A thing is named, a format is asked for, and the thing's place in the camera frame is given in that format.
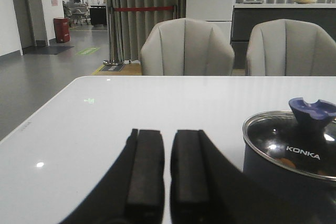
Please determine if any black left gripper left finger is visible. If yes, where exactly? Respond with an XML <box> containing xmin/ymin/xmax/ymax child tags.
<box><xmin>63</xmin><ymin>129</ymin><xmax>164</xmax><ymax>223</ymax></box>

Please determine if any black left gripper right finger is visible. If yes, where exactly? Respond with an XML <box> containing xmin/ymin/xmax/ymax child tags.
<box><xmin>170</xmin><ymin>130</ymin><xmax>262</xmax><ymax>223</ymax></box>

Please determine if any glass lid with blue knob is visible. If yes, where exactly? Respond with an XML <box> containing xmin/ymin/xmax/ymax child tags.
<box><xmin>243</xmin><ymin>98</ymin><xmax>335</xmax><ymax>181</ymax></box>

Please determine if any dark blue saucepan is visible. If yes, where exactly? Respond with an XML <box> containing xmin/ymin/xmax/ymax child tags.
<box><xmin>243</xmin><ymin>144</ymin><xmax>335</xmax><ymax>223</ymax></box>

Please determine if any left beige upholstered chair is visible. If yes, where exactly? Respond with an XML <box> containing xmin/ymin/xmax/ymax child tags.
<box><xmin>140</xmin><ymin>18</ymin><xmax>235</xmax><ymax>76</ymax></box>

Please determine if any beige upholstered chair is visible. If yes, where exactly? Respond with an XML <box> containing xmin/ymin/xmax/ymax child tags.
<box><xmin>246</xmin><ymin>19</ymin><xmax>335</xmax><ymax>76</ymax></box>
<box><xmin>140</xmin><ymin>18</ymin><xmax>235</xmax><ymax>76</ymax></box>

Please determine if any right beige upholstered chair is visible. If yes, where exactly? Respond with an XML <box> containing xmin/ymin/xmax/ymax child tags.
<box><xmin>246</xmin><ymin>19</ymin><xmax>335</xmax><ymax>76</ymax></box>

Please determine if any grey curtain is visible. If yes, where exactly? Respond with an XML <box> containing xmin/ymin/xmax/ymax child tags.
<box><xmin>106</xmin><ymin>0</ymin><xmax>186</xmax><ymax>62</ymax></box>

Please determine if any dark floor mat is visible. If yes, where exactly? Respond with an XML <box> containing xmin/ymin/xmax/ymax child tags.
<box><xmin>23</xmin><ymin>46</ymin><xmax>73</xmax><ymax>55</ymax></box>

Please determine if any dark grey sideboard counter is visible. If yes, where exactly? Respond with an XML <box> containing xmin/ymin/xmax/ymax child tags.
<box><xmin>230</xmin><ymin>3</ymin><xmax>335</xmax><ymax>69</ymax></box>

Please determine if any red trash bin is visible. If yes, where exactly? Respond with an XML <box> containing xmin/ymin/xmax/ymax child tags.
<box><xmin>54</xmin><ymin>17</ymin><xmax>70</xmax><ymax>43</ymax></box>

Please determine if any red barrier belt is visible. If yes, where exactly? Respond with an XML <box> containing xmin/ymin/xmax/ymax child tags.
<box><xmin>113</xmin><ymin>5</ymin><xmax>175</xmax><ymax>12</ymax></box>

